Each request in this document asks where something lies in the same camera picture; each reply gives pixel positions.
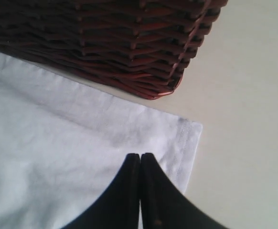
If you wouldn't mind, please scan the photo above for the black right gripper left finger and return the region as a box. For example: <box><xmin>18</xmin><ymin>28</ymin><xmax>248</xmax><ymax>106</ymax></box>
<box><xmin>64</xmin><ymin>154</ymin><xmax>139</xmax><ymax>229</ymax></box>

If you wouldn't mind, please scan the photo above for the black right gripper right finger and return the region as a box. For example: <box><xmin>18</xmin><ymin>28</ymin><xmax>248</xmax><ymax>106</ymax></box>
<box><xmin>139</xmin><ymin>153</ymin><xmax>225</xmax><ymax>229</ymax></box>

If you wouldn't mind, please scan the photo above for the white t-shirt red lettering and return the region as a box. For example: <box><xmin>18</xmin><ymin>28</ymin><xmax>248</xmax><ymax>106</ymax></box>
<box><xmin>0</xmin><ymin>53</ymin><xmax>203</xmax><ymax>229</ymax></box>

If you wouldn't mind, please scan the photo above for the dark brown wicker basket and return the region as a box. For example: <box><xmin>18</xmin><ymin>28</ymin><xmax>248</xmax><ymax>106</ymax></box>
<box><xmin>0</xmin><ymin>0</ymin><xmax>227</xmax><ymax>100</ymax></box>

